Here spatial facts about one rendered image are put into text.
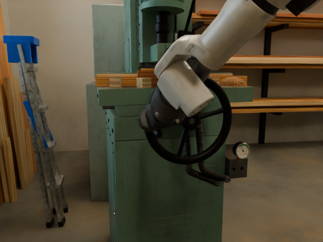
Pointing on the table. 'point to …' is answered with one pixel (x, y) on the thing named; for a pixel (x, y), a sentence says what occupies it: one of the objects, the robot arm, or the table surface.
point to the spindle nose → (162, 27)
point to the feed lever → (187, 22)
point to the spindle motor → (162, 6)
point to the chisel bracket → (158, 51)
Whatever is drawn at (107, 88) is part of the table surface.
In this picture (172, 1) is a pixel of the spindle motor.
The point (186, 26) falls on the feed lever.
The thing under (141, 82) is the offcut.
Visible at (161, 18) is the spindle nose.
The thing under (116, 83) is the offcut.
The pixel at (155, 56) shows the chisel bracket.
